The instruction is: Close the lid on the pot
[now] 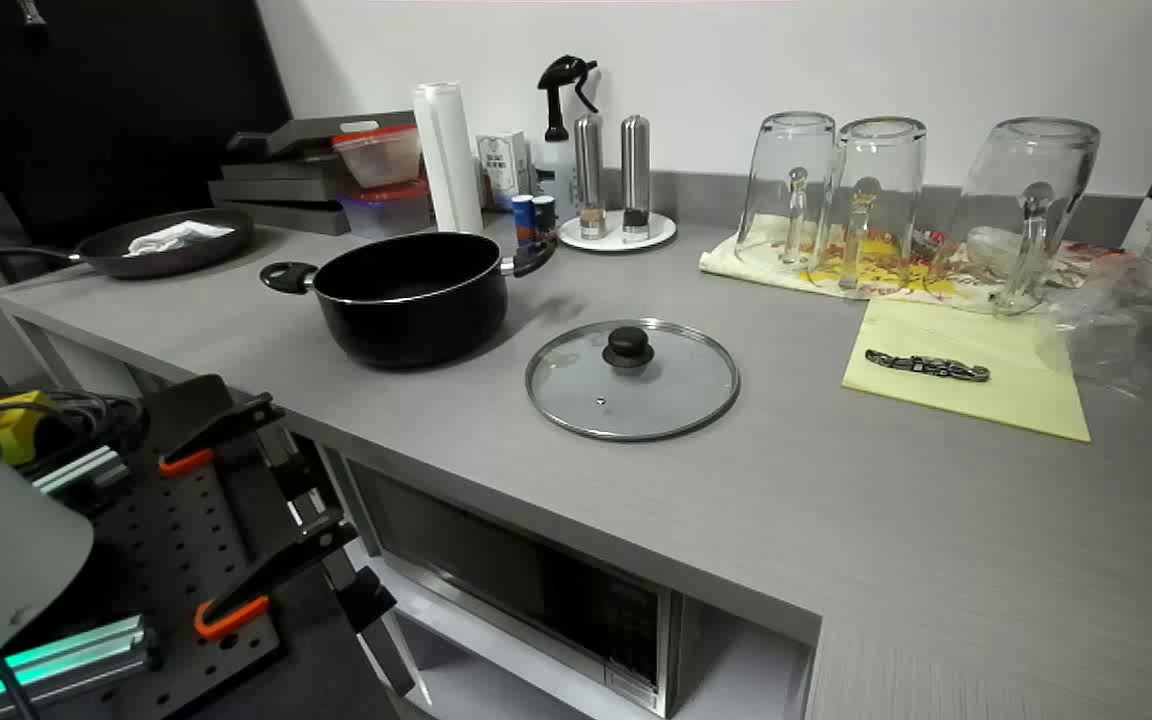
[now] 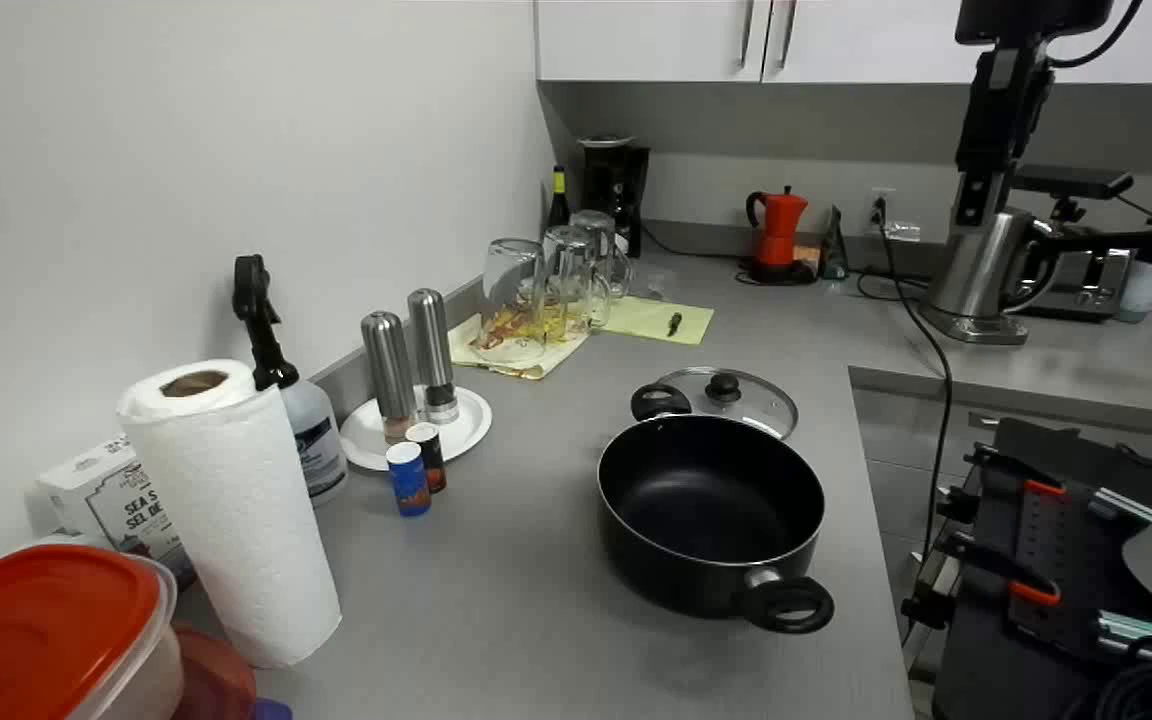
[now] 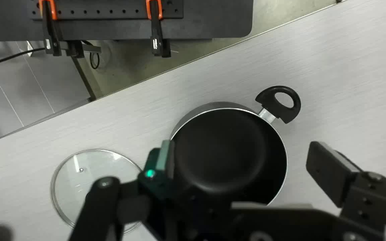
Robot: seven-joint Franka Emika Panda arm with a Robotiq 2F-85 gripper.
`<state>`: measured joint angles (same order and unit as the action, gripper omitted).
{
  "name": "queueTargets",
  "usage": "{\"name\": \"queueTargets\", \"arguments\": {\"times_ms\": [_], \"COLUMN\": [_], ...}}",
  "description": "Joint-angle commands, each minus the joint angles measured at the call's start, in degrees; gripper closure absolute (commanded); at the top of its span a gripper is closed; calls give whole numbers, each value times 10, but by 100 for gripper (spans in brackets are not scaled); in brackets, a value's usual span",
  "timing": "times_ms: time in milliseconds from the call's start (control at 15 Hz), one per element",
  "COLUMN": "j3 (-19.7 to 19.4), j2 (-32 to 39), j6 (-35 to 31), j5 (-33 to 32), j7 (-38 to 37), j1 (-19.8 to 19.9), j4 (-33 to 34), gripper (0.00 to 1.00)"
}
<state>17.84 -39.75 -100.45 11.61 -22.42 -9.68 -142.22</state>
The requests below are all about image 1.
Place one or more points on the glass pot lid black knob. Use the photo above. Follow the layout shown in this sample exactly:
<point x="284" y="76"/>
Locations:
<point x="634" y="381"/>

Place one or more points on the black cooking pot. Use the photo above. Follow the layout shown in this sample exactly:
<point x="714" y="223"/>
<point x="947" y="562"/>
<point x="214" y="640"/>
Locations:
<point x="415" y="303"/>

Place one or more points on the blue drink can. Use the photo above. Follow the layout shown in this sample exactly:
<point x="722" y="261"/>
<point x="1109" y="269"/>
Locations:
<point x="533" y="223"/>

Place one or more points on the white round grinder tray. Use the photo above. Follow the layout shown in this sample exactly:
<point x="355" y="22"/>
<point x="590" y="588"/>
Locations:
<point x="617" y="236"/>

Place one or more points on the spray bottle black trigger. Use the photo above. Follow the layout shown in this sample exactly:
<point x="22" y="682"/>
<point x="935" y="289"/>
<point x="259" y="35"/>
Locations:
<point x="560" y="80"/>

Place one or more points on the white small box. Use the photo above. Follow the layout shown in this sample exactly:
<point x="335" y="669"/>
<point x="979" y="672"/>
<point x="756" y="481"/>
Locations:
<point x="506" y="164"/>

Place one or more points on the steel salt grinder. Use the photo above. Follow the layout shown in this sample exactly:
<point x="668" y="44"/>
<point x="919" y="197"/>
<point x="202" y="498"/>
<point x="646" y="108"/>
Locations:
<point x="590" y="173"/>

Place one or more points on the steel pepper grinder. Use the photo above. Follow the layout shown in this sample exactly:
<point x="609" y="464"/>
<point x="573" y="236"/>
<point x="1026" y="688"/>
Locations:
<point x="634" y="173"/>

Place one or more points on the white paper towel roll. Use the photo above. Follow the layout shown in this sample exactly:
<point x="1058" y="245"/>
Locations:
<point x="448" y="159"/>

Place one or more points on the stainless built-in microwave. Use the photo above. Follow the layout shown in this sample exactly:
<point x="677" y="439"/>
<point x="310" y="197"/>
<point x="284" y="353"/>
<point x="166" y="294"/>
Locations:
<point x="560" y="620"/>

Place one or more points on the left upturned glass mug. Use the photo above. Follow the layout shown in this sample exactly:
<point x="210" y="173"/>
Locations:
<point x="790" y="185"/>

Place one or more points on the upturned glass mug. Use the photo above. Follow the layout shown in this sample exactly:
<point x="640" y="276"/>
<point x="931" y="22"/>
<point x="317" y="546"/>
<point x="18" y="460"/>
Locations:
<point x="1018" y="200"/>
<point x="881" y="173"/>
<point x="790" y="185"/>

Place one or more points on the floral dish cloth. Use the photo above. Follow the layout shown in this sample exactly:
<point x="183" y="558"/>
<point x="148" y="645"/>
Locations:
<point x="813" y="258"/>

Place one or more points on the stacked storage containers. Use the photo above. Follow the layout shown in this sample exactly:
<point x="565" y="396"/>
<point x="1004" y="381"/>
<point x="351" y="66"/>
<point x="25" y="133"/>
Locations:
<point x="331" y="173"/>

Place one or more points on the lower black orange clamp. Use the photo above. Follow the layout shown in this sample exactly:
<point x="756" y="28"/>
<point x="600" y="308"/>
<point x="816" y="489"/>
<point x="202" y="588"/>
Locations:
<point x="248" y="594"/>

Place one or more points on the black orange clamp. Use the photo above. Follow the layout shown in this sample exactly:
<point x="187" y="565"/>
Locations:
<point x="196" y="445"/>
<point x="248" y="594"/>

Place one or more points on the black patterned hair band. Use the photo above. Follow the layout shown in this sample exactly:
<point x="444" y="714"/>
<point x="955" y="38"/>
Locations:
<point x="931" y="365"/>

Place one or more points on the middle upturned glass mug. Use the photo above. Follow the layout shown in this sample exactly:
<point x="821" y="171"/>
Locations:
<point x="881" y="173"/>

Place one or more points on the upper black orange clamp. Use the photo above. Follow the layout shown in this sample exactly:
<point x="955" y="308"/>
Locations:
<point x="196" y="445"/>

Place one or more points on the black frying pan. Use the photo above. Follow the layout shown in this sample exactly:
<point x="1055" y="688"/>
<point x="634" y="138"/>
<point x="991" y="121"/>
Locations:
<point x="157" y="245"/>

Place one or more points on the black perforated mounting board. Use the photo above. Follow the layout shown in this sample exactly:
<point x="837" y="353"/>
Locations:
<point x="166" y="546"/>

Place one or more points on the right upturned glass mug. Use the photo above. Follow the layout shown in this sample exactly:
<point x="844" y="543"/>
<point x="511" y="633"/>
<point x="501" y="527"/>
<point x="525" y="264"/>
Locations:
<point x="1018" y="200"/>

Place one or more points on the clear plastic bag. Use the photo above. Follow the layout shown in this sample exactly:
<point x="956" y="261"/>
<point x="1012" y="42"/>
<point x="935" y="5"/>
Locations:
<point x="1103" y="303"/>

